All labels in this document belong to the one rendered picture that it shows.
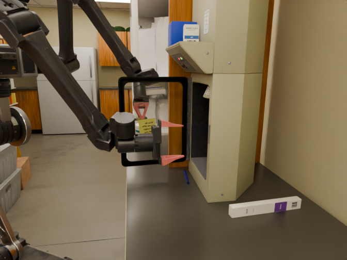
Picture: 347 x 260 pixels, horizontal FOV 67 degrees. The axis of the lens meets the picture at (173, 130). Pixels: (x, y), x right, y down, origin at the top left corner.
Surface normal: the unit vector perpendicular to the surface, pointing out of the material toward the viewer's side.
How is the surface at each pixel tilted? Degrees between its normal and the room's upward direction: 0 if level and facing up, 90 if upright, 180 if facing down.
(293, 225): 0
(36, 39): 67
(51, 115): 90
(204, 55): 90
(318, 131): 90
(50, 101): 90
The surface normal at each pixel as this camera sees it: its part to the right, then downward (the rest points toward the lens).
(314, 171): -0.99, 0.03
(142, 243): 0.01, -0.97
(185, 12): 0.17, 0.23
